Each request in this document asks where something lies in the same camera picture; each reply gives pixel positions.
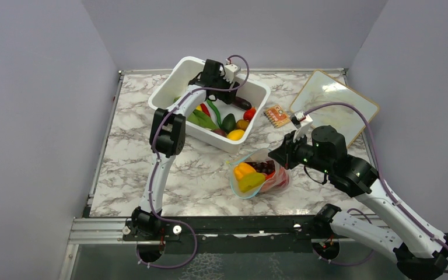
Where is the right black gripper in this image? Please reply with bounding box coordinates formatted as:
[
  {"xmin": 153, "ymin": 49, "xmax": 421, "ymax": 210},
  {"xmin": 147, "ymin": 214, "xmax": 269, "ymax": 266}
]
[{"xmin": 268, "ymin": 129, "xmax": 333, "ymax": 174}]

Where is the purple grape bunch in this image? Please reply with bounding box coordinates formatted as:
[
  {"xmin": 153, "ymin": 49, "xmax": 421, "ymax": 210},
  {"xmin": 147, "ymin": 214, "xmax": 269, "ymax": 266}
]
[{"xmin": 255, "ymin": 160, "xmax": 275, "ymax": 175}]

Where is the clear zip top bag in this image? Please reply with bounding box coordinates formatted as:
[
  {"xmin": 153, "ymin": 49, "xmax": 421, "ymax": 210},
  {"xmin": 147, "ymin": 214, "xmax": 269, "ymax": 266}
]
[{"xmin": 226, "ymin": 148, "xmax": 291, "ymax": 199}]

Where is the orange bell pepper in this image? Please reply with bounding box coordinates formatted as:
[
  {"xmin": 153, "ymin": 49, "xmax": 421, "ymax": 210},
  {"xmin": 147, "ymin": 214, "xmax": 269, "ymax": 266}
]
[{"xmin": 233, "ymin": 162, "xmax": 256, "ymax": 181}]

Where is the dark eggplant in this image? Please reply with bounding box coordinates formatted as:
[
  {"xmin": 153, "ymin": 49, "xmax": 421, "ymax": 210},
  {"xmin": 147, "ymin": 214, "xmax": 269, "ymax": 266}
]
[{"xmin": 232, "ymin": 97, "xmax": 252, "ymax": 111}]

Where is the red apple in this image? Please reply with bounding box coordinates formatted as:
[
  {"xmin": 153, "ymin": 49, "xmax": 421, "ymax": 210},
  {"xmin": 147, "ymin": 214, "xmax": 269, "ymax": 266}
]
[{"xmin": 269, "ymin": 167, "xmax": 289, "ymax": 190}]

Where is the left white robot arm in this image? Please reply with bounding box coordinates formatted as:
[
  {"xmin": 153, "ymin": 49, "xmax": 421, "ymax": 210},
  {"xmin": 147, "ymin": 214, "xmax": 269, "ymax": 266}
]
[{"xmin": 131, "ymin": 59, "xmax": 242, "ymax": 240}]

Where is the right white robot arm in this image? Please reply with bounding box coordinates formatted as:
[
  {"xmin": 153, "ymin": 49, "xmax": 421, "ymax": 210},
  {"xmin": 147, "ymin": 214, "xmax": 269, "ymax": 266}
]
[{"xmin": 268, "ymin": 125, "xmax": 448, "ymax": 279}]

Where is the small orange fruit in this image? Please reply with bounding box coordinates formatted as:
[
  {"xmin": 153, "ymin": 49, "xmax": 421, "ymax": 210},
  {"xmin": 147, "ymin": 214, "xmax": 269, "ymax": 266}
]
[{"xmin": 235, "ymin": 120, "xmax": 250, "ymax": 131}]

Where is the yellow lemon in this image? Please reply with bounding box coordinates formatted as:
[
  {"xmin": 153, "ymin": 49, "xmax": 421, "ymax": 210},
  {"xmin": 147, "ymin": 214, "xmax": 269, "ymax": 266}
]
[{"xmin": 226, "ymin": 129, "xmax": 245, "ymax": 141}]

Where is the red strawberry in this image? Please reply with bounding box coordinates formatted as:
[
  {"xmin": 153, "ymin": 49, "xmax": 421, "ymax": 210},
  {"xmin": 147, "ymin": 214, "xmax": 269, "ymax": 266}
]
[{"xmin": 243, "ymin": 107, "xmax": 256, "ymax": 121}]

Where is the green avocado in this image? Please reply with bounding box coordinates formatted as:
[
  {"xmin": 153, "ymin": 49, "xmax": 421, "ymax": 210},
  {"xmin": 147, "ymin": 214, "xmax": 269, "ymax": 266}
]
[{"xmin": 221, "ymin": 113, "xmax": 236, "ymax": 134}]

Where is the dark purple passion fruit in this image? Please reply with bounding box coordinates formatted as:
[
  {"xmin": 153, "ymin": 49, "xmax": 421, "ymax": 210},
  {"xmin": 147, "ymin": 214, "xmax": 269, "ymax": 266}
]
[{"xmin": 212, "ymin": 129, "xmax": 227, "ymax": 138}]

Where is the wood framed whiteboard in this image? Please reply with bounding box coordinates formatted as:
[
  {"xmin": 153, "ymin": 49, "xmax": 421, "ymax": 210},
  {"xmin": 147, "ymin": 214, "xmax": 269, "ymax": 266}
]
[{"xmin": 289, "ymin": 70, "xmax": 380, "ymax": 146}]

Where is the green chili pepper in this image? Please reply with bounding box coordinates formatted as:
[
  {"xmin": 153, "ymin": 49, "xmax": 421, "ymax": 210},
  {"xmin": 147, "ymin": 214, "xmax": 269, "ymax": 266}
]
[{"xmin": 206, "ymin": 100, "xmax": 222, "ymax": 129}]

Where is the red chili pepper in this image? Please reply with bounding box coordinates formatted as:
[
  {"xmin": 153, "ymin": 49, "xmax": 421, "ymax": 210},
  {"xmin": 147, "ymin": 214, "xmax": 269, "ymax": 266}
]
[{"xmin": 199, "ymin": 103, "xmax": 211, "ymax": 117}]

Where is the green leaf vegetable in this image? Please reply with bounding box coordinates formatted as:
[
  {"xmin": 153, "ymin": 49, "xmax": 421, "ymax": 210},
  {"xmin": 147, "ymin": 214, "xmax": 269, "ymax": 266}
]
[{"xmin": 187, "ymin": 110, "xmax": 219, "ymax": 131}]

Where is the white plastic bin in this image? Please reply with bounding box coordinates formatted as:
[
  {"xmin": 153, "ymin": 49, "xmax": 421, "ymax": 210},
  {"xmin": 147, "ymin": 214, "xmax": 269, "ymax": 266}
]
[{"xmin": 147, "ymin": 56, "xmax": 271, "ymax": 155}]

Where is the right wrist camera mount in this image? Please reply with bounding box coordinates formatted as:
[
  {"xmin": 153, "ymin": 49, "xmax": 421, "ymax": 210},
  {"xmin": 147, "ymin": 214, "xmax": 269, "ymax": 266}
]
[{"xmin": 290, "ymin": 110, "xmax": 313, "ymax": 142}]

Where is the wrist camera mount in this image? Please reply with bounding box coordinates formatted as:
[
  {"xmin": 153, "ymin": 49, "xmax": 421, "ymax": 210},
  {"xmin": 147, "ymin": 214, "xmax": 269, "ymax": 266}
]
[
  {"xmin": 222, "ymin": 59, "xmax": 241, "ymax": 83},
  {"xmin": 290, "ymin": 110, "xmax": 313, "ymax": 142}
]

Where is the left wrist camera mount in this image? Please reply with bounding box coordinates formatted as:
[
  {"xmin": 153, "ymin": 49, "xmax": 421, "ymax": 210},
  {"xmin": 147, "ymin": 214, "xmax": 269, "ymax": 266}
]
[{"xmin": 222, "ymin": 59, "xmax": 241, "ymax": 83}]

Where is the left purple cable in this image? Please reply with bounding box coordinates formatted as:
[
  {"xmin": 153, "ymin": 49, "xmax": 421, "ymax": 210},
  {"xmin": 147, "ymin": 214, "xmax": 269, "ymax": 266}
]
[{"xmin": 135, "ymin": 54, "xmax": 250, "ymax": 271}]

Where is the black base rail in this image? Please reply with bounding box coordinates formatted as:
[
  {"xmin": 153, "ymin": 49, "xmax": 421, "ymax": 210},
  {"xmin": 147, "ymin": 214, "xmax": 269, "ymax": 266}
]
[{"xmin": 122, "ymin": 215, "xmax": 341, "ymax": 254}]

